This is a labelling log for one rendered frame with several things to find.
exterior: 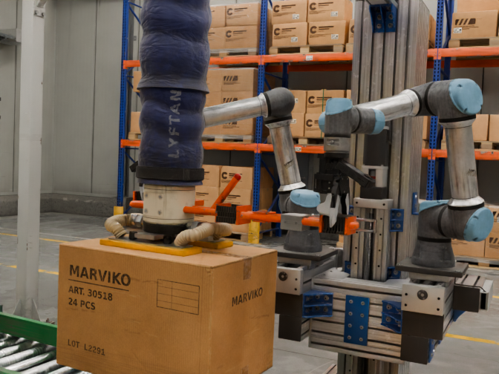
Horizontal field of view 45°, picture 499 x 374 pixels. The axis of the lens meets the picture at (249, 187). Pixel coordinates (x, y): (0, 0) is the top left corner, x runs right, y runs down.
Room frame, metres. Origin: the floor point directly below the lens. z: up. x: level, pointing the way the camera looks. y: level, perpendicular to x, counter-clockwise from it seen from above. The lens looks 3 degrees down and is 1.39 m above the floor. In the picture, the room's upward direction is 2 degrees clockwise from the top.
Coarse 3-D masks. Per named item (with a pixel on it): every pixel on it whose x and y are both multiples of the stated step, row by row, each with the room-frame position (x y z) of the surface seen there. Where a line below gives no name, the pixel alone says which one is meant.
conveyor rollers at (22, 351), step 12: (0, 336) 2.64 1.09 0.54; (12, 336) 2.69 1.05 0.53; (0, 348) 2.52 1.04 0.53; (12, 348) 2.48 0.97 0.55; (24, 348) 2.52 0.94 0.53; (36, 348) 2.49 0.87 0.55; (48, 348) 2.53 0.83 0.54; (0, 360) 2.33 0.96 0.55; (12, 360) 2.36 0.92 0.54; (24, 360) 2.34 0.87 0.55; (36, 360) 2.36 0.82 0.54; (48, 360) 2.41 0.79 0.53; (24, 372) 2.21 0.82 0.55; (36, 372) 2.25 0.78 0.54; (48, 372) 2.29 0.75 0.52; (60, 372) 2.24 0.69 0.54; (72, 372) 2.28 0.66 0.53; (84, 372) 2.24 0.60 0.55
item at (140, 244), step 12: (108, 240) 1.93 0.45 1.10; (120, 240) 1.92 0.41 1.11; (132, 240) 1.91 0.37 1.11; (144, 240) 1.92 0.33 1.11; (156, 240) 1.93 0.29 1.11; (168, 240) 1.86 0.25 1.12; (156, 252) 1.84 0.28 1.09; (168, 252) 1.81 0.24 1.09; (180, 252) 1.79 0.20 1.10; (192, 252) 1.82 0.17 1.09
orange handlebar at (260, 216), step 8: (136, 200) 2.07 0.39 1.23; (200, 200) 2.21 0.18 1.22; (184, 208) 1.93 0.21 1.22; (192, 208) 1.91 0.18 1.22; (200, 208) 1.90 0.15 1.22; (208, 208) 1.93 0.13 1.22; (240, 216) 1.82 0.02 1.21; (248, 216) 1.81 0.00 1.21; (256, 216) 1.79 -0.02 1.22; (264, 216) 1.78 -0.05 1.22; (272, 216) 1.77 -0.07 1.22; (280, 216) 1.76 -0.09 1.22; (304, 224) 1.72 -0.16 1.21; (312, 224) 1.71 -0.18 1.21; (352, 224) 1.66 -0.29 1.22
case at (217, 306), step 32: (64, 256) 1.93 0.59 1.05; (96, 256) 1.86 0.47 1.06; (128, 256) 1.80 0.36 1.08; (160, 256) 1.78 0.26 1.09; (192, 256) 1.80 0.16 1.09; (224, 256) 1.82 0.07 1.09; (256, 256) 1.87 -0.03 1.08; (64, 288) 1.93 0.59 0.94; (96, 288) 1.86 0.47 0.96; (128, 288) 1.79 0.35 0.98; (160, 288) 1.74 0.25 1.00; (192, 288) 1.68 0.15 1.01; (224, 288) 1.71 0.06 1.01; (256, 288) 1.87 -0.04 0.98; (64, 320) 1.93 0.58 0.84; (96, 320) 1.86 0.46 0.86; (128, 320) 1.79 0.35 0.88; (160, 320) 1.73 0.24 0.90; (192, 320) 1.68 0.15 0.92; (224, 320) 1.71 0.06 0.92; (256, 320) 1.88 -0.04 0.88; (64, 352) 1.92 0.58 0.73; (96, 352) 1.86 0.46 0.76; (128, 352) 1.79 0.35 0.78; (160, 352) 1.73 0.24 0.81; (192, 352) 1.68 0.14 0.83; (224, 352) 1.72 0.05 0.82; (256, 352) 1.89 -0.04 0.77
